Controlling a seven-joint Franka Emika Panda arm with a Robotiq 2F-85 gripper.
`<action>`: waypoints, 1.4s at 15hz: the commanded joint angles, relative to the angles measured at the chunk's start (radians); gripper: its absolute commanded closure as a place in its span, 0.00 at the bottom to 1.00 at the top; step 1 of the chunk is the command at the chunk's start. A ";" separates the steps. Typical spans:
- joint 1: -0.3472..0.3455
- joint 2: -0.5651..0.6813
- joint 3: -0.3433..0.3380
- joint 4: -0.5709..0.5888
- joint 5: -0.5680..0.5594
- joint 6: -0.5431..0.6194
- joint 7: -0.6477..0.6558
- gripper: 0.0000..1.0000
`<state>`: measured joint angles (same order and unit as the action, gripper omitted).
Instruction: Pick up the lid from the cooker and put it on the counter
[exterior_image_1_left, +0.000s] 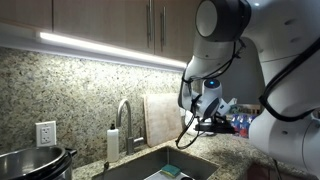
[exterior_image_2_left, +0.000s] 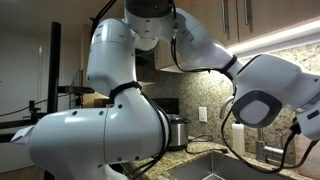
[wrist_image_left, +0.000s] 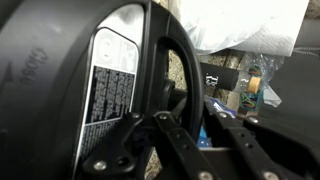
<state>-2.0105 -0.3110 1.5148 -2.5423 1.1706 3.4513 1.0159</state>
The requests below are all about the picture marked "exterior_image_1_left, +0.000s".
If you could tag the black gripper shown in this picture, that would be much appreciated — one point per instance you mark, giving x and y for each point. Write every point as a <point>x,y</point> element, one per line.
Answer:
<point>220,119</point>

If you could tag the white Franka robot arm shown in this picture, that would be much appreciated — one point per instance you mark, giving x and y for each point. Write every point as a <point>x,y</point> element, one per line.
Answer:
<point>283,50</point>

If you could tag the steel pressure cooker base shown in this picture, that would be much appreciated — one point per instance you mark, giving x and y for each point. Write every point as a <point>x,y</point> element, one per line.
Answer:
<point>36,163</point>

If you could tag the teal tissue box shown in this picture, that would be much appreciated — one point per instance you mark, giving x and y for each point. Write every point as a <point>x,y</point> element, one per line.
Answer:
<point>235,107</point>

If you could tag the white plastic bag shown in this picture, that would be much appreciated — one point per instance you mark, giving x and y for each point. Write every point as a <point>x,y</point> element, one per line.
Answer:
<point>188,125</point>

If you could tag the wooden cutting board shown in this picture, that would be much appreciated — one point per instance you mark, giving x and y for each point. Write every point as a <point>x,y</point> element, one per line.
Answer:
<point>163,120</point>

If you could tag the teal yellow sponge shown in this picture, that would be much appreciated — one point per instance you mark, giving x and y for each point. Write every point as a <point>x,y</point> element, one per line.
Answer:
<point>171,170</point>

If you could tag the white tray in sink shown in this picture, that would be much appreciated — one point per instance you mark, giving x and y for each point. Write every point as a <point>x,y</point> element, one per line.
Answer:
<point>156,176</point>

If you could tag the stainless steel sink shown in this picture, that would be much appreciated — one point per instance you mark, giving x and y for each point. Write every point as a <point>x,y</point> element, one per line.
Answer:
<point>146,165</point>

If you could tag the steel gooseneck faucet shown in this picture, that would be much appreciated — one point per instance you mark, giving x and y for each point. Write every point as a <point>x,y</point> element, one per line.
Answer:
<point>128,126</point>

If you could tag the white soap dispenser bottle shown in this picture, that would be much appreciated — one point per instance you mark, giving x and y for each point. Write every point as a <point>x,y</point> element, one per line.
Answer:
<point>113,145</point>

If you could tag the under-cabinet light strip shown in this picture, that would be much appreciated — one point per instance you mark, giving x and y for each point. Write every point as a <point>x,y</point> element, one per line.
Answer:
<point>100,48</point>

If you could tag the wooden upper cabinets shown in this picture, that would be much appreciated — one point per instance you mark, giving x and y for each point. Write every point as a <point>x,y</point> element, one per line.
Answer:
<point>83,16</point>

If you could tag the white wall power outlet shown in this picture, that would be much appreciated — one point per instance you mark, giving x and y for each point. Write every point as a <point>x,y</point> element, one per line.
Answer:
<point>46,133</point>

